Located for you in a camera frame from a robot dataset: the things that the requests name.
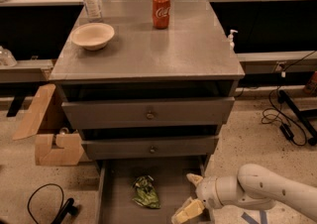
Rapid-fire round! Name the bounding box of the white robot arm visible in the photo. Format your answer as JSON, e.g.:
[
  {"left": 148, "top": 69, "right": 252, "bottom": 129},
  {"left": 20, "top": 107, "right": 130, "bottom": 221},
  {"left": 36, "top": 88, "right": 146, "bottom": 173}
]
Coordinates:
[{"left": 171, "top": 164, "right": 317, "bottom": 224}]

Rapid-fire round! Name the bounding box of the white paper bowl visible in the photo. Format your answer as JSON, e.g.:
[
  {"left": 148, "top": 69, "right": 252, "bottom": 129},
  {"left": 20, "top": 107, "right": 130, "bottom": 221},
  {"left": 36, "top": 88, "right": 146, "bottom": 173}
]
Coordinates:
[{"left": 70, "top": 23, "right": 115, "bottom": 51}]

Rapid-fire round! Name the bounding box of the green jalapeno chip bag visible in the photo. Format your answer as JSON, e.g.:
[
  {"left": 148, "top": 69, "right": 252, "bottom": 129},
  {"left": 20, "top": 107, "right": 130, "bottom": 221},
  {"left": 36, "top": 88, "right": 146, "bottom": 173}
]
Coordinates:
[{"left": 133, "top": 175, "right": 160, "bottom": 209}]

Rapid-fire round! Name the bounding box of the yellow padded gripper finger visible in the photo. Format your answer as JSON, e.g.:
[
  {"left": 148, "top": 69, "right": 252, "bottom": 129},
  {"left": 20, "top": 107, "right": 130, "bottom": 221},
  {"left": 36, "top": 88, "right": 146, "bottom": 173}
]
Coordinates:
[
  {"left": 171, "top": 197, "right": 205, "bottom": 224},
  {"left": 186, "top": 173, "right": 203, "bottom": 187}
]

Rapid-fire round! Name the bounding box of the grey open bottom drawer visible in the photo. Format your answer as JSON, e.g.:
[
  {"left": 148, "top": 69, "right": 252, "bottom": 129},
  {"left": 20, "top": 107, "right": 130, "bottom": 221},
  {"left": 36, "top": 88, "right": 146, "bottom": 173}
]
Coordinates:
[{"left": 96, "top": 157, "right": 204, "bottom": 224}]

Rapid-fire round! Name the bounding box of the black floor cable right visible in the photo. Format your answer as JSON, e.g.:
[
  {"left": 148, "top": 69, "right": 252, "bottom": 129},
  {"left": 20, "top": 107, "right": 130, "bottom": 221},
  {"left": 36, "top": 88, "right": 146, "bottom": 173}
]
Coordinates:
[{"left": 260, "top": 49, "right": 317, "bottom": 147}]

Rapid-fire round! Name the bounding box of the brown cardboard box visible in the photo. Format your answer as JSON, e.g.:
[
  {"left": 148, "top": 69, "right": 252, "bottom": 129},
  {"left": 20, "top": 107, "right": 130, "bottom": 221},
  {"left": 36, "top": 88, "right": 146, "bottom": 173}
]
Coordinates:
[{"left": 13, "top": 84, "right": 89, "bottom": 167}]

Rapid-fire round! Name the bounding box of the clear plastic container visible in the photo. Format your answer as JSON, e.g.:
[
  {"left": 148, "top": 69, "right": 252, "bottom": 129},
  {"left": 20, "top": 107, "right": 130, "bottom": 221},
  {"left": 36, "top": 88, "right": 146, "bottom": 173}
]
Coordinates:
[{"left": 0, "top": 46, "right": 17, "bottom": 68}]

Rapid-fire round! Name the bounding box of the black floor cable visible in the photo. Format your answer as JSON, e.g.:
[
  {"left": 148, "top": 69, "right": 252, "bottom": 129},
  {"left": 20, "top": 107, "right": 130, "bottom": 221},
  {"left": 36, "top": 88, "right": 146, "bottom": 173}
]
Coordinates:
[
  {"left": 26, "top": 183, "right": 80, "bottom": 224},
  {"left": 260, "top": 49, "right": 317, "bottom": 147}
]

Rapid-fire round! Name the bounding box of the grey drawer cabinet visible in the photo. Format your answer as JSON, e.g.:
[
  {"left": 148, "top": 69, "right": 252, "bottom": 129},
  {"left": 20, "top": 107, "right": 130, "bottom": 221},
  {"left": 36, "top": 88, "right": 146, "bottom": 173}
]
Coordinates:
[{"left": 48, "top": 0, "right": 246, "bottom": 224}]

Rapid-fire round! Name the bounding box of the white pump sanitizer bottle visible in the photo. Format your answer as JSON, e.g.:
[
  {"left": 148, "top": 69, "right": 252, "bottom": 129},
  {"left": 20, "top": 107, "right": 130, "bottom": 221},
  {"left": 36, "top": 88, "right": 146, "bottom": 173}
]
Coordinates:
[{"left": 228, "top": 30, "right": 239, "bottom": 51}]

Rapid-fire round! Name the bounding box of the black metal stand leg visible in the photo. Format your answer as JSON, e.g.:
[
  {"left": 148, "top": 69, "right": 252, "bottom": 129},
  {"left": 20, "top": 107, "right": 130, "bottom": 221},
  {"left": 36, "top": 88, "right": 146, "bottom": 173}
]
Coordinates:
[{"left": 278, "top": 90, "right": 317, "bottom": 146}]

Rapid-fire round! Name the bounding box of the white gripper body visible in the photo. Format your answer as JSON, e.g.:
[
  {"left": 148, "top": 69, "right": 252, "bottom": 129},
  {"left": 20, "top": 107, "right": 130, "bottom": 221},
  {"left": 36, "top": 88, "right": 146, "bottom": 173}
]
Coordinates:
[{"left": 196, "top": 175, "right": 240, "bottom": 210}]

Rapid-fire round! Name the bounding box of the grey middle drawer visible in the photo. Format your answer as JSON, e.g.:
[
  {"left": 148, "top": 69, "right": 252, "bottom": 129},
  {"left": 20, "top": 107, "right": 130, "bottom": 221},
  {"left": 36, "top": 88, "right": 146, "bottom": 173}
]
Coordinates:
[{"left": 82, "top": 136, "right": 219, "bottom": 160}]

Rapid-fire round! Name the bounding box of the grey top drawer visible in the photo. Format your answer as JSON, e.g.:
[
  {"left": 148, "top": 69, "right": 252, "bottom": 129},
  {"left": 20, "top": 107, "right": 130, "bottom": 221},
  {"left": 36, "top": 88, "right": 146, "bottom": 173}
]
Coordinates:
[{"left": 62, "top": 97, "right": 234, "bottom": 130}]

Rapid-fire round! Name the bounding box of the black floor cable left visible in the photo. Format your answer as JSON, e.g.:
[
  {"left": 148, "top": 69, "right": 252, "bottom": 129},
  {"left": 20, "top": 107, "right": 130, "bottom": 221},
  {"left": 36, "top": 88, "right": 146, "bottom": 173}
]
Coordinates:
[{"left": 26, "top": 183, "right": 80, "bottom": 224}]

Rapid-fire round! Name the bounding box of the red coca-cola can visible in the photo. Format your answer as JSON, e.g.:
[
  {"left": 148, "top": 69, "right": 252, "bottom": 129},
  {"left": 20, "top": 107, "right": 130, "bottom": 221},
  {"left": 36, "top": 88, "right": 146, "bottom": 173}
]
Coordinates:
[{"left": 153, "top": 0, "right": 170, "bottom": 29}]

